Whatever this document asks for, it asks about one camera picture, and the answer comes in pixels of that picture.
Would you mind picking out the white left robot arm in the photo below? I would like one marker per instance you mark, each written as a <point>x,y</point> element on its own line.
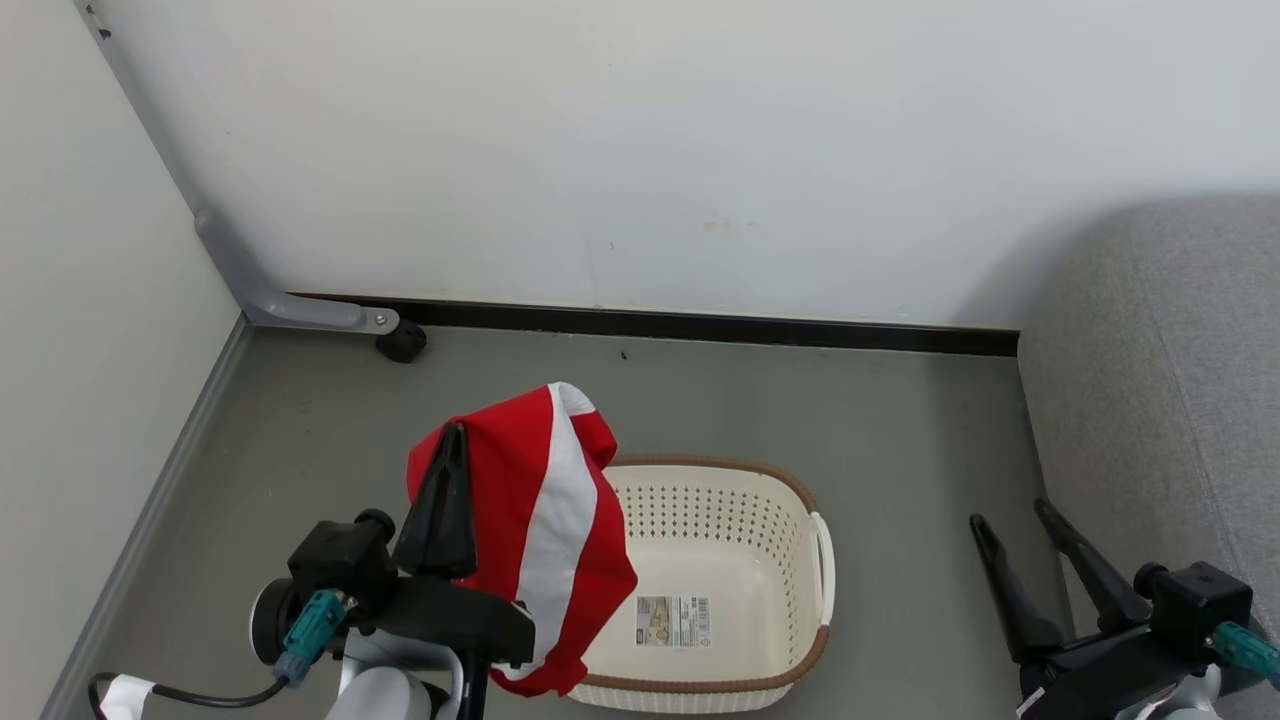
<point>385,695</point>

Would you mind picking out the black baseboard strip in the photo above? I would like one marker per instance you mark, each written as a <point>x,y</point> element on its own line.
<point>700,325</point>

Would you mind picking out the cream laundry basket brown rim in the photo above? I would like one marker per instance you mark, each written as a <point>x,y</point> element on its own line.
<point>740,560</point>

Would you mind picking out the small dark wall clip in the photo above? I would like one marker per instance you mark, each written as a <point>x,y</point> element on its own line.
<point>97,20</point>

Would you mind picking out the grey metal frame leg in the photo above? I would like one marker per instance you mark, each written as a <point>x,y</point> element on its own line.
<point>250,285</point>

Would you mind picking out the printed basket label sticker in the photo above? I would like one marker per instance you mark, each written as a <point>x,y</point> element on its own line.
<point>673,621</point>

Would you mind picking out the red and white striped garment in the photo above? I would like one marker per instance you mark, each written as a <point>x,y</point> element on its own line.
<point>500,470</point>

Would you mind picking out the grey fabric sofa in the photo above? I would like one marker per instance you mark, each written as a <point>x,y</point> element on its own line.
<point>1160,400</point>

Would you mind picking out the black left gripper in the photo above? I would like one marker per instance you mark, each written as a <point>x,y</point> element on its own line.
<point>450,615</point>

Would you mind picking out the black caster wheel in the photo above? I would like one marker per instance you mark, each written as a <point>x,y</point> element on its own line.
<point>402,342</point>

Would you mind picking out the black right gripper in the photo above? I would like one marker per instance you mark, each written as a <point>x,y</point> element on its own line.
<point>1110,670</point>

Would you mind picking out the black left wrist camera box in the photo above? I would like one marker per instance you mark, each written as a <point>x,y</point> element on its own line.
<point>340,565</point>

